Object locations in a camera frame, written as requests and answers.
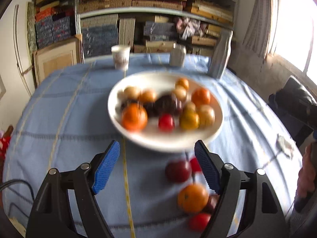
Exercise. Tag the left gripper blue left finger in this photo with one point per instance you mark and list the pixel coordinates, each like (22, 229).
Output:
(102, 166)

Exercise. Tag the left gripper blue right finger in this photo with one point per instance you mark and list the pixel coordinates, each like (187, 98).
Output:
(208, 166)

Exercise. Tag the dark red plum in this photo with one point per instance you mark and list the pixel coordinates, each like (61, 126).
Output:
(178, 172)

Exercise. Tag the yellow orange citrus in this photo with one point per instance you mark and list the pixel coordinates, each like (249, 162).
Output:
(189, 120)

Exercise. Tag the tan potato-like fruit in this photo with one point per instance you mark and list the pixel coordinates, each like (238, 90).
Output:
(206, 116)

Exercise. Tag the orange mandarin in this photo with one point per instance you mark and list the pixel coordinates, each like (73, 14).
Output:
(134, 117)

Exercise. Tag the red cherry tomato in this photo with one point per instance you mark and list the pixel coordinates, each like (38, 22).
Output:
(166, 123)

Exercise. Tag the dark brown mangosteen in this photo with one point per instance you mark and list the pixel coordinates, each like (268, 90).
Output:
(164, 104)

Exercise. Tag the large yellow passion fruit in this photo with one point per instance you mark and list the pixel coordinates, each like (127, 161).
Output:
(132, 93)

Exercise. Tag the small tan fruit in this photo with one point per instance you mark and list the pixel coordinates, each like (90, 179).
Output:
(148, 96)

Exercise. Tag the person's right hand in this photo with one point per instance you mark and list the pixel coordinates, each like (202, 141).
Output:
(306, 175)

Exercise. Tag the orange tangerine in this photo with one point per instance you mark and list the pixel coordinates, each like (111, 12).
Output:
(193, 198)

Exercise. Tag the white oval plate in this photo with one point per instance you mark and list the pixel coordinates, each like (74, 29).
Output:
(151, 137)

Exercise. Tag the small red tomato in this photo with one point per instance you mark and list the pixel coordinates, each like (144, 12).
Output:
(199, 221)

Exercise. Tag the crumpled white tissue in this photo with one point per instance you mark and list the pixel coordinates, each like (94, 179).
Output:
(287, 145)

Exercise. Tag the small orange kumquat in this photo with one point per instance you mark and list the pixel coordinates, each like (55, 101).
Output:
(182, 82)

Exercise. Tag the black cushion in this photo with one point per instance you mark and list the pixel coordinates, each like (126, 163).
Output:
(295, 106)

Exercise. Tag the silver metal bottle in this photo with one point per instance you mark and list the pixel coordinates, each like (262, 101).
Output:
(221, 54)

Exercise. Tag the white drink can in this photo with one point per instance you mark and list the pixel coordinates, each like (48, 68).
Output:
(177, 55)

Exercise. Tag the white paper cup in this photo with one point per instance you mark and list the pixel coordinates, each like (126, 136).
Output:
(121, 56)

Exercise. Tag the framed cardboard panel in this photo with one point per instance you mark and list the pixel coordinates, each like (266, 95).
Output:
(57, 56)

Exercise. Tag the pink crumpled cloth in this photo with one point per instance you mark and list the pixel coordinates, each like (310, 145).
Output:
(187, 27)

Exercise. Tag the metal storage shelf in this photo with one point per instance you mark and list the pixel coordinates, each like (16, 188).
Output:
(148, 25)

